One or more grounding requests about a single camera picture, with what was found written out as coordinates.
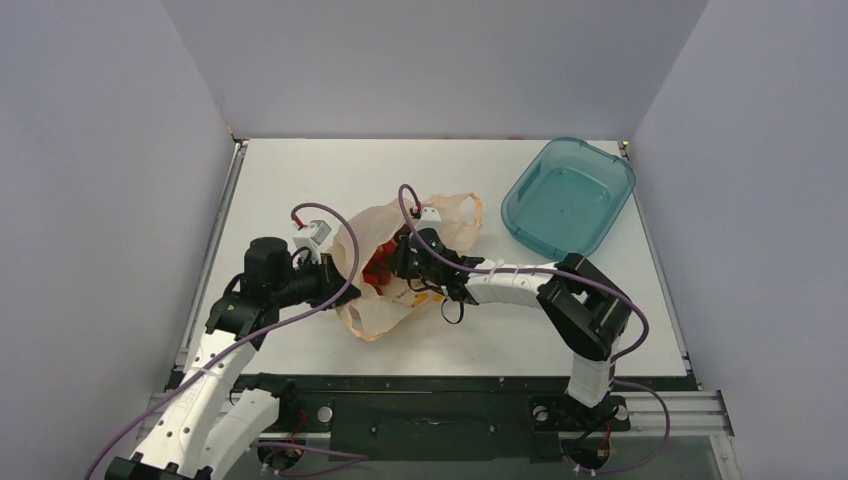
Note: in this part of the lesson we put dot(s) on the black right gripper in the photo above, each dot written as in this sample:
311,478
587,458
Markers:
407,258

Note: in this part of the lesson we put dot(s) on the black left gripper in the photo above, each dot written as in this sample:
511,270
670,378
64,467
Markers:
329,278

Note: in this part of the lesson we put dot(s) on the red fake grape bunch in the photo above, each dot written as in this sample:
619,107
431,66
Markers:
377,272

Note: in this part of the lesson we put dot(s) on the orange translucent plastic bag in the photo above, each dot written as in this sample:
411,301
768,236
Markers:
372,316

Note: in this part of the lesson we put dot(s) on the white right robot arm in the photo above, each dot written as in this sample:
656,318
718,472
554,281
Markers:
586,309

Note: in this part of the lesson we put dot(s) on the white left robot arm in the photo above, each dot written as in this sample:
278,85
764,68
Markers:
210,418

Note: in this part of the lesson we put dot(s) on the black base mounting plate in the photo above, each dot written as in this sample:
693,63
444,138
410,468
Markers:
418,418

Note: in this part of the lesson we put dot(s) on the teal plastic tray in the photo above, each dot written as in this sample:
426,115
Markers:
567,199

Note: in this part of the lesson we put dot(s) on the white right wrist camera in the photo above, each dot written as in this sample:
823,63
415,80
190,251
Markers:
425,217

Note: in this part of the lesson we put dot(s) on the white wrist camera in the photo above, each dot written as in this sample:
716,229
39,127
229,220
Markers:
308,240
425,217

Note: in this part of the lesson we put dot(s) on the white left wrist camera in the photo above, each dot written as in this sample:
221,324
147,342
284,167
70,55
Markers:
308,240

